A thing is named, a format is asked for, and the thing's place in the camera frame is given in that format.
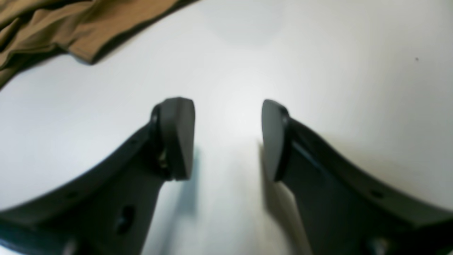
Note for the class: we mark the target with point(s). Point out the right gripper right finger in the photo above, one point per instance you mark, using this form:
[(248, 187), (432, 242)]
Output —
[(344, 210)]

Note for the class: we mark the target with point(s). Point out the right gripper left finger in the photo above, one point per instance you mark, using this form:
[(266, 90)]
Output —
[(109, 209)]

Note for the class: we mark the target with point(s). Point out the brown t-shirt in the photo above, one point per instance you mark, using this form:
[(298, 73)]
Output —
[(32, 30)]

